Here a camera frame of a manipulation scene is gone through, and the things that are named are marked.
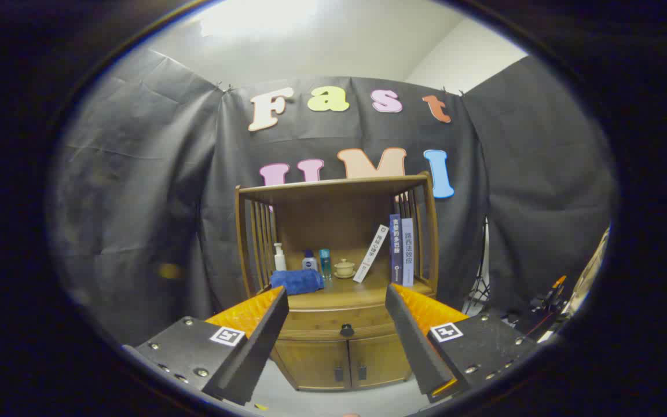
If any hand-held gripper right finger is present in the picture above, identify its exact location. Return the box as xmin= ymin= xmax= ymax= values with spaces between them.
xmin=384 ymin=283 xmax=538 ymax=404

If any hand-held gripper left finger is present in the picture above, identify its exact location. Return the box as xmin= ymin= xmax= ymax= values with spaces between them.
xmin=122 ymin=286 xmax=290 ymax=406

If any wooden drawer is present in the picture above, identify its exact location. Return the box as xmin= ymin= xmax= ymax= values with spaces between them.
xmin=278 ymin=305 xmax=406 ymax=341

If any wooden cabinet door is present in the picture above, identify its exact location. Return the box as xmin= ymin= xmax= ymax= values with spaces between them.
xmin=348 ymin=333 xmax=414 ymax=387
xmin=272 ymin=339 xmax=350 ymax=392

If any wooden countertop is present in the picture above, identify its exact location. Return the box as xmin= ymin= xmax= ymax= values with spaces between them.
xmin=255 ymin=268 xmax=435 ymax=312

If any wooden cabinet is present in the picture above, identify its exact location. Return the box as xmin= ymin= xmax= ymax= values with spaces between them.
xmin=235 ymin=172 xmax=439 ymax=392

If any blue towel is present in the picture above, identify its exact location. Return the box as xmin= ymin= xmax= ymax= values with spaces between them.
xmin=269 ymin=269 xmax=325 ymax=296

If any black tripod stand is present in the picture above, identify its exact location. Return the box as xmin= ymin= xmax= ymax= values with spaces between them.
xmin=462 ymin=255 xmax=492 ymax=316

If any light purple book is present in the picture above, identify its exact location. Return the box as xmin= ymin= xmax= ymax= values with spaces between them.
xmin=401 ymin=218 xmax=415 ymax=288

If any dark blue book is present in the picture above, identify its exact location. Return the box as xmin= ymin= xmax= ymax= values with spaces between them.
xmin=390 ymin=214 xmax=403 ymax=284

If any white book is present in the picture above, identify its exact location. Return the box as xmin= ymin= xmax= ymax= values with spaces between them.
xmin=353 ymin=225 xmax=389 ymax=284

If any black and orange clamp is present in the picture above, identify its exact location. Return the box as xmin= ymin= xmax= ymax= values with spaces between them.
xmin=533 ymin=275 xmax=569 ymax=316

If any black backdrop cloth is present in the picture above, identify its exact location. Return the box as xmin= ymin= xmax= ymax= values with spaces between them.
xmin=50 ymin=49 xmax=618 ymax=348

